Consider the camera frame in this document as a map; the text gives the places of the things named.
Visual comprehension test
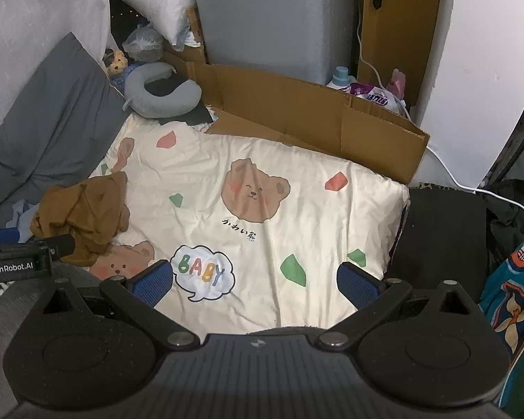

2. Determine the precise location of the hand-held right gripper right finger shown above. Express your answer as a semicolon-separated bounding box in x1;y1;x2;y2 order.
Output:
315;262;476;352

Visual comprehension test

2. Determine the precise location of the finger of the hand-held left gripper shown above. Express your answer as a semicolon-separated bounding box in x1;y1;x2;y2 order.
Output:
48;234;77;256

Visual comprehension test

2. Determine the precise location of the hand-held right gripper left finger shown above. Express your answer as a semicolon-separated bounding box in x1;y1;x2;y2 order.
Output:
41;260;201;352

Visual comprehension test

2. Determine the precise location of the brown t-shirt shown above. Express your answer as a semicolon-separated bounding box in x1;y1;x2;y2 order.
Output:
30;171;129;267

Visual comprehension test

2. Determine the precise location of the light blue cloth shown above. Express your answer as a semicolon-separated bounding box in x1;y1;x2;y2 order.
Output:
6;198;42;245

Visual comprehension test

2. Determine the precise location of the cream printed blanket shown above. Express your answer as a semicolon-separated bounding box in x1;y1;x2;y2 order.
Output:
89;116;411;337

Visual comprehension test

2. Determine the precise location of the black folded cloth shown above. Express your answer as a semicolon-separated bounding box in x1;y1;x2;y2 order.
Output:
384;185;498;310

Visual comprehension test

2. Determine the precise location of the dark grey pillow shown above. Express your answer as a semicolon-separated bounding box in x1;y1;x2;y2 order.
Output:
0;31;132;219

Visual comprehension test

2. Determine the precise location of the teal patterned cloth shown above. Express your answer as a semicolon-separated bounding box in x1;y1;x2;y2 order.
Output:
478;233;524;419

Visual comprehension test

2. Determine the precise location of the small black cloth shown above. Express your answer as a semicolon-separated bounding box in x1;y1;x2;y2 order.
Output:
157;76;214;125

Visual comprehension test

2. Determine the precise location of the purple white packet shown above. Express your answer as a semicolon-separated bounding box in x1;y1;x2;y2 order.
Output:
348;82;409;114

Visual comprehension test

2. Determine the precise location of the large cardboard sheet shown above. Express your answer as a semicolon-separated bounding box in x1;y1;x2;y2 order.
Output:
185;62;431;186

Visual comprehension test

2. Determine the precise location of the teddy bear toy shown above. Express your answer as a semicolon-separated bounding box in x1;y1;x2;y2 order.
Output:
105;49;129;77

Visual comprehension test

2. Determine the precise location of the pink packet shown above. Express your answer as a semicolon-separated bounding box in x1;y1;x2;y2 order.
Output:
386;69;407;97

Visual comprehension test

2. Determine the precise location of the bottle with blue cap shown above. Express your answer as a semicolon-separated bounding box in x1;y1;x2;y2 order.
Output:
327;66;354;92

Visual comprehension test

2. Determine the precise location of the grey plastic bag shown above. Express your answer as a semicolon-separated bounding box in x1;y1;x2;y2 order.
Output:
122;22;164;62

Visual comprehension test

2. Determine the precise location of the cardboard box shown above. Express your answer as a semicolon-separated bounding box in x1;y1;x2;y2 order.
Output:
161;6;210;67

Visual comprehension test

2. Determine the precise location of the white pillow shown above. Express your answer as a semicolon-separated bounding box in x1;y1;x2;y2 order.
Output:
104;0;197;46

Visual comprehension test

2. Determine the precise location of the white cable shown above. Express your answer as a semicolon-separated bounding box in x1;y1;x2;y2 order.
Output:
357;2;524;236

